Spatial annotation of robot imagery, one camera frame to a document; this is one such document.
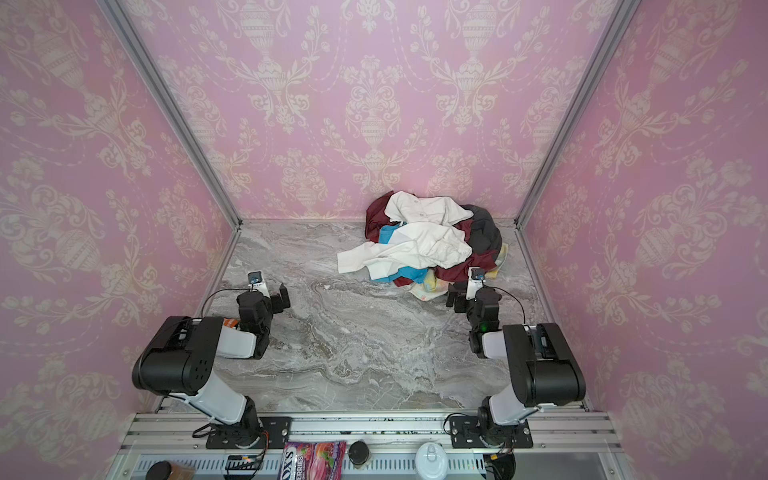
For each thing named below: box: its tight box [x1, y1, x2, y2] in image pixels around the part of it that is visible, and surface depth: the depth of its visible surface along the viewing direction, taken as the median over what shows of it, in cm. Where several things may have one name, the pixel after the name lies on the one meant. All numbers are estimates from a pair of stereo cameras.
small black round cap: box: [348, 441, 370, 465], surface depth 65 cm
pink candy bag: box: [278, 441, 347, 480], surface depth 70 cm
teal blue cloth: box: [370, 222, 428, 284], surface depth 102 cm
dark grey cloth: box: [461, 204, 502, 256], surface depth 114 cm
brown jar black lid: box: [145, 460, 196, 480], surface depth 63 cm
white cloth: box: [337, 191, 474, 280], surface depth 104 cm
